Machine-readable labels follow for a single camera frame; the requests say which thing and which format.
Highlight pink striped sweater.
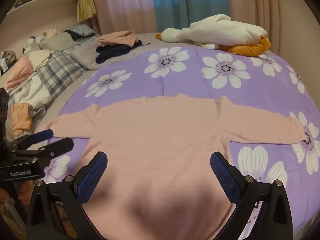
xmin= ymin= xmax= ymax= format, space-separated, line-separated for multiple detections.
xmin=37 ymin=93 xmax=308 ymax=240

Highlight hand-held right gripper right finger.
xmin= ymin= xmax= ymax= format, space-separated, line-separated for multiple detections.
xmin=210 ymin=151 xmax=293 ymax=240

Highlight blue striped pillow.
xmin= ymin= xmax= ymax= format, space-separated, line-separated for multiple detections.
xmin=64 ymin=24 xmax=95 ymax=40

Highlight folded pink and navy clothes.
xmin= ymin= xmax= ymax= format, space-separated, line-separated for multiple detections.
xmin=96 ymin=39 xmax=143 ymax=64

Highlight white goose plush toy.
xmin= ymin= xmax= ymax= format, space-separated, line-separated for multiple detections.
xmin=155 ymin=14 xmax=272 ymax=57

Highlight colourful patterned cloth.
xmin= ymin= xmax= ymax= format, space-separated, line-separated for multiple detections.
xmin=0 ymin=51 xmax=15 ymax=77

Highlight cream garment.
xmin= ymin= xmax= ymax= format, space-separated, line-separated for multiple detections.
xmin=28 ymin=49 xmax=52 ymax=70

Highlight small orange garment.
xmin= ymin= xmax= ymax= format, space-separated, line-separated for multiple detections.
xmin=10 ymin=103 xmax=33 ymax=135

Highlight pink curtain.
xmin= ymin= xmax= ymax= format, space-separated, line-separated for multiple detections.
xmin=90 ymin=0 xmax=158 ymax=37
xmin=225 ymin=0 xmax=283 ymax=48

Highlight blue curtain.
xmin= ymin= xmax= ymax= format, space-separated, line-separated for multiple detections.
xmin=149 ymin=0 xmax=230 ymax=32

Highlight purple floral blanket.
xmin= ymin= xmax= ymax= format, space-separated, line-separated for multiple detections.
xmin=41 ymin=45 xmax=320 ymax=238

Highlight person's left hand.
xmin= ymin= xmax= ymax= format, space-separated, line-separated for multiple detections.
xmin=0 ymin=180 xmax=35 ymax=205

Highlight folded pink garment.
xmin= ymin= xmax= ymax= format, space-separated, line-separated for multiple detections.
xmin=96 ymin=30 xmax=137 ymax=47

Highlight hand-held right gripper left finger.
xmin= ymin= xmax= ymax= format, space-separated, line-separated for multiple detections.
xmin=26 ymin=151 xmax=108 ymax=240

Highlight yellow pleated cloth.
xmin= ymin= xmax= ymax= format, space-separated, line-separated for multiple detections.
xmin=76 ymin=0 xmax=97 ymax=22

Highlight grey pillow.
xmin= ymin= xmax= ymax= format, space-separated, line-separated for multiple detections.
xmin=39 ymin=31 xmax=78 ymax=52

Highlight small plush toys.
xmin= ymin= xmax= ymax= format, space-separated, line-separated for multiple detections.
xmin=23 ymin=29 xmax=60 ymax=54

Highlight crumpled pink garment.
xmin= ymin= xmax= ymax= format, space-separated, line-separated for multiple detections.
xmin=5 ymin=56 xmax=34 ymax=89

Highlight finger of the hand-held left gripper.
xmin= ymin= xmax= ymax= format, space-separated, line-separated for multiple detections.
xmin=9 ymin=129 xmax=54 ymax=153
xmin=11 ymin=137 xmax=74 ymax=170

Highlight grey plaid quilt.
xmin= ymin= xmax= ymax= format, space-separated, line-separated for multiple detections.
xmin=7 ymin=36 xmax=100 ymax=130

